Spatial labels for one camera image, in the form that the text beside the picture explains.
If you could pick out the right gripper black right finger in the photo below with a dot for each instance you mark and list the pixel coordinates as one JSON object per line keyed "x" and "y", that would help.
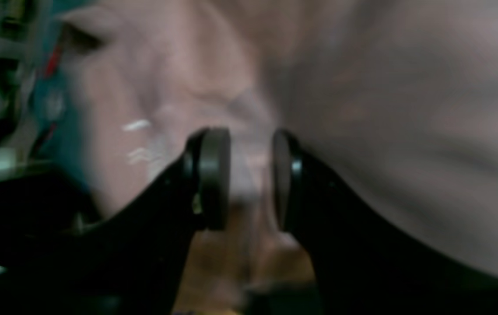
{"x": 363, "y": 264}

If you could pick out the pink T-shirt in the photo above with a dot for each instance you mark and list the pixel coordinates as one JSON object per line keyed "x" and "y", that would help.
{"x": 399, "y": 97}

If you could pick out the blue table cloth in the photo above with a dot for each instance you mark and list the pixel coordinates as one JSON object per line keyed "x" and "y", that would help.
{"x": 61, "y": 129}

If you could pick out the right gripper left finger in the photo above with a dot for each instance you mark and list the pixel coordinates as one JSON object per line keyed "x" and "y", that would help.
{"x": 131, "y": 264}

